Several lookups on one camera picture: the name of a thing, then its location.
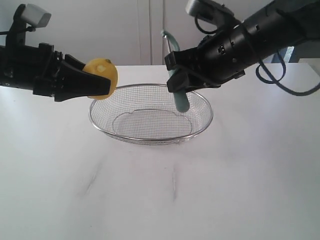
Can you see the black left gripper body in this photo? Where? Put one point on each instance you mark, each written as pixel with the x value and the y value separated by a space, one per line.
pixel 30 68

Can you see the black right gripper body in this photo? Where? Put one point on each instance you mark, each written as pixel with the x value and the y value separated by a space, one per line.
pixel 225 55

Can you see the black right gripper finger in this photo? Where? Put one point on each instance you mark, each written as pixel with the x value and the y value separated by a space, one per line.
pixel 184 81
pixel 185 60

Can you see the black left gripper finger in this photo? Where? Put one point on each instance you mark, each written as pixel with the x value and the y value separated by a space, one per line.
pixel 69 59
pixel 73 83

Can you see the teal handled peeler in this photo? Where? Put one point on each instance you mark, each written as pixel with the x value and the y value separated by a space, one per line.
pixel 180 98

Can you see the yellow lemon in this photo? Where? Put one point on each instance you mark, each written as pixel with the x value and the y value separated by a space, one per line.
pixel 104 68

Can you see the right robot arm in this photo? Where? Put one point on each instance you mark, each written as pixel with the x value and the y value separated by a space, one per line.
pixel 285 23

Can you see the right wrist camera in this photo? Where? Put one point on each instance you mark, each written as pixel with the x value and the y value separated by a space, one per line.
pixel 213 13

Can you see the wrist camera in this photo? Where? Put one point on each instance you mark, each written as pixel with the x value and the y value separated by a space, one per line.
pixel 213 13
pixel 27 18

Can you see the oval wire mesh basket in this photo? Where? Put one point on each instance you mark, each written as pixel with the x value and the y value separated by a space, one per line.
pixel 146 114

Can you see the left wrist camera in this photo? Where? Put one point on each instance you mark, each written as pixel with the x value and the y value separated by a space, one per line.
pixel 27 18

